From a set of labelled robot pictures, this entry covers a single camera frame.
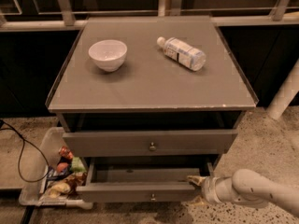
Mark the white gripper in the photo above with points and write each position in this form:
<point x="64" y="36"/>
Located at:
<point x="207" y="188"/>

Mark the grey drawer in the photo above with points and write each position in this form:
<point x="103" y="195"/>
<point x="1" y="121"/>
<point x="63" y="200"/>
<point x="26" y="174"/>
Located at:
<point x="149" y="143"/>
<point x="144" y="179"/>

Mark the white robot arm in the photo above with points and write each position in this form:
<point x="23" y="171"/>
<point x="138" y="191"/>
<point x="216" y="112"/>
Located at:
<point x="247" y="188"/>

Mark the grey top drawer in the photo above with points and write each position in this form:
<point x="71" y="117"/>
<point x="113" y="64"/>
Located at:
<point x="149" y="143"/>

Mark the grey drawer cabinet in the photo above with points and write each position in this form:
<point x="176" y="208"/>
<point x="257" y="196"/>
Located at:
<point x="150" y="92"/>

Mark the white pole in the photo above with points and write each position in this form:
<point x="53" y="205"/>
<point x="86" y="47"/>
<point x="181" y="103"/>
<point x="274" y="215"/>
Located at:
<point x="285" y="94"/>

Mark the green snack packet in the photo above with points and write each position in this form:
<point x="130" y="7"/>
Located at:
<point x="77" y="165"/>

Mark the brown snack bag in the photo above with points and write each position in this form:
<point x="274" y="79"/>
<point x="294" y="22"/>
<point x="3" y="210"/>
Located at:
<point x="65" y="186"/>

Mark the red snack packet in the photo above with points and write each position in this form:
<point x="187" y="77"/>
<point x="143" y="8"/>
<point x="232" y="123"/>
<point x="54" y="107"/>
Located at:
<point x="66" y="153"/>

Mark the clear plastic water bottle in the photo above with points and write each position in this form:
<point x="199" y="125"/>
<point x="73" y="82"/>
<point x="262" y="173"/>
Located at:
<point x="183" y="53"/>

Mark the blue snack packet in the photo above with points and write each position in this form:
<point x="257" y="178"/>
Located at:
<point x="53" y="175"/>

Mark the clear plastic storage bin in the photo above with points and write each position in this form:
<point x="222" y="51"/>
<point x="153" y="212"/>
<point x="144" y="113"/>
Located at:
<point x="34" y="193"/>

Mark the white ceramic bowl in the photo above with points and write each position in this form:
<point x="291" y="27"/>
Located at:
<point x="108" y="55"/>

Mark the metal window rail frame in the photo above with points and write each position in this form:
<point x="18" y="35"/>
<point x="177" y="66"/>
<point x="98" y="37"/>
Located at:
<point x="34" y="15"/>

